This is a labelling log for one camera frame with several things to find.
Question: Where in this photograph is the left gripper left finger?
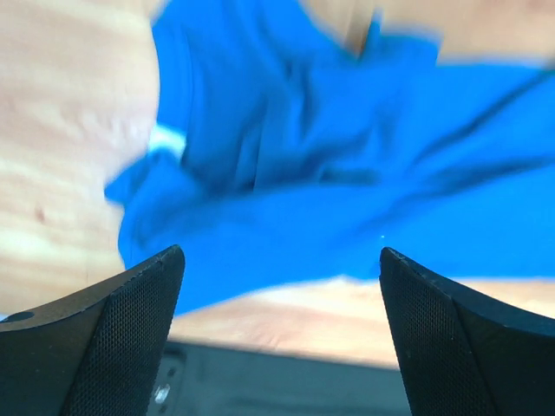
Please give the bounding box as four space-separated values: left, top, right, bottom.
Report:
1 245 185 416

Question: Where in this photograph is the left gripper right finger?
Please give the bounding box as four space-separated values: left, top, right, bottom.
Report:
379 248 554 416

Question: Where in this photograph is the blue t shirt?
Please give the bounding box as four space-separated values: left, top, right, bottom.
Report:
105 1 554 313

